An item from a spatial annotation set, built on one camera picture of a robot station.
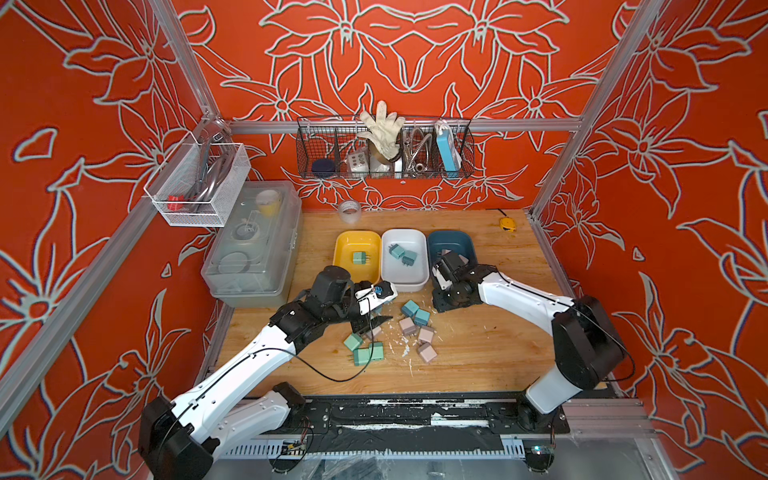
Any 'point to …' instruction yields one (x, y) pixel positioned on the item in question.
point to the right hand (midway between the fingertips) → (434, 302)
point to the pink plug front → (427, 351)
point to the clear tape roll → (350, 211)
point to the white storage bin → (410, 279)
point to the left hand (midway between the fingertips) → (384, 298)
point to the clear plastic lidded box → (254, 260)
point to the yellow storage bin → (369, 241)
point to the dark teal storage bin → (457, 241)
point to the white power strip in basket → (358, 165)
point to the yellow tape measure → (507, 224)
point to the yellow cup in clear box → (269, 203)
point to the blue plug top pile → (396, 250)
